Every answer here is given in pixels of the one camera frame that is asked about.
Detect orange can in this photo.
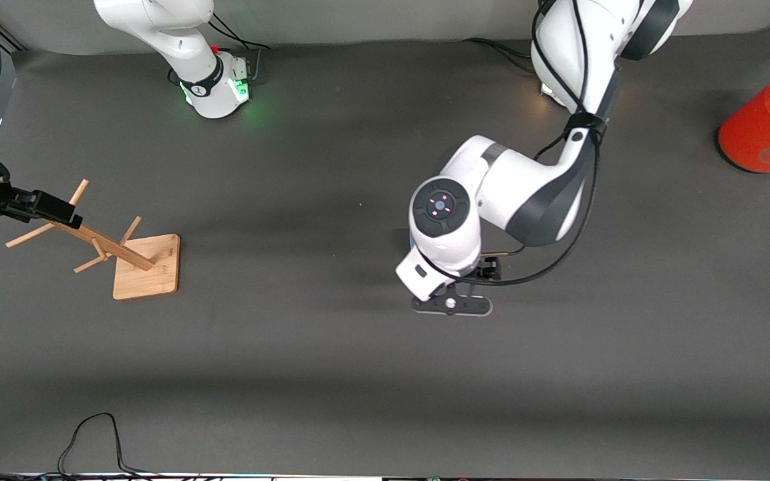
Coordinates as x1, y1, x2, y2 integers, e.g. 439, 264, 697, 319
718, 65, 770, 174

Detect black left arm base cables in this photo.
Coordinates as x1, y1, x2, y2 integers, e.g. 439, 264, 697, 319
462, 38, 538, 71

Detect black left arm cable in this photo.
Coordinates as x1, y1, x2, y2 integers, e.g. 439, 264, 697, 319
424, 0, 621, 288

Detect aluminium frame profile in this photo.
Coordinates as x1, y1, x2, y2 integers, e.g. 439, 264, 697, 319
0, 23, 26, 54

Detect black arm base cables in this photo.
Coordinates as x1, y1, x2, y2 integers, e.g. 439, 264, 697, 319
462, 38, 538, 71
208, 10, 272, 84

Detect black right arm base cables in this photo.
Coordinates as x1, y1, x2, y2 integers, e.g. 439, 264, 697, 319
208, 10, 272, 84

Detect black looped table cable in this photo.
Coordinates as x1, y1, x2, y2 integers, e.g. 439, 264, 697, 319
57, 413, 158, 479

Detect wooden cup rack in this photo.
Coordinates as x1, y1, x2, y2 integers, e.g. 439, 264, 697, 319
5, 178, 180, 301

